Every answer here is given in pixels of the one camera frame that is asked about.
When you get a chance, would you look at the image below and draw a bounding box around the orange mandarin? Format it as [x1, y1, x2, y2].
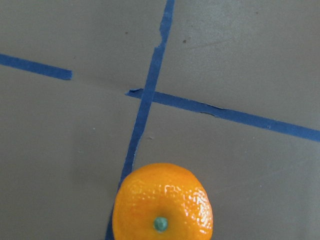
[112, 163, 214, 240]

